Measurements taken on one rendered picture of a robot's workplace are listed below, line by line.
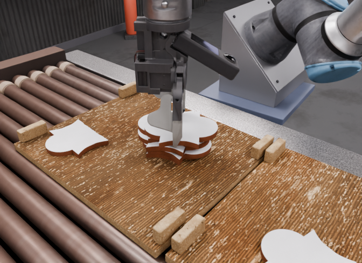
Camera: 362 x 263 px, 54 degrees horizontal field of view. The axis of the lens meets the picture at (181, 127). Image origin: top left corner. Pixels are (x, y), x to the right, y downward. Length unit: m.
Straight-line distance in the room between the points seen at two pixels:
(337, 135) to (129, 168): 2.17
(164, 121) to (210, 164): 0.14
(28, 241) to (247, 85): 0.70
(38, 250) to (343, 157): 0.59
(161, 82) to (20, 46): 3.42
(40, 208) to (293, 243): 0.41
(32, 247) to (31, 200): 0.10
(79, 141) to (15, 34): 3.21
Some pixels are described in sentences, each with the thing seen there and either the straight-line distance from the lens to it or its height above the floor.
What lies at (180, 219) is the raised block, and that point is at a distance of 0.54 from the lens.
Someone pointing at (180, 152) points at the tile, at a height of 0.98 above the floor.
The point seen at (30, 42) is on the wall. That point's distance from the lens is 4.01.
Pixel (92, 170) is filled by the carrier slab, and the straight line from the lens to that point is 0.68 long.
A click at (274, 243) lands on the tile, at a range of 0.54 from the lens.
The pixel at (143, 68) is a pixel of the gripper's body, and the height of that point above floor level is 1.13.
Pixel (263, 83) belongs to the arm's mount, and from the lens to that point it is 1.01.
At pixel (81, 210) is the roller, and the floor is 0.92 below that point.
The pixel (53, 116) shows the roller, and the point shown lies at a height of 0.92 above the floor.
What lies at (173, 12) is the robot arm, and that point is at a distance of 0.54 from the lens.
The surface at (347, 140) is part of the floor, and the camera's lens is 2.67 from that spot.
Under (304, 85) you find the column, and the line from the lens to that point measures 1.19.
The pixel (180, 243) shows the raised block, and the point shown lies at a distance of 0.51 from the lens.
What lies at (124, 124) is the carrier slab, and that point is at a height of 0.94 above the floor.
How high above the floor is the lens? 1.35
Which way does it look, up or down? 32 degrees down
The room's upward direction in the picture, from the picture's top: straight up
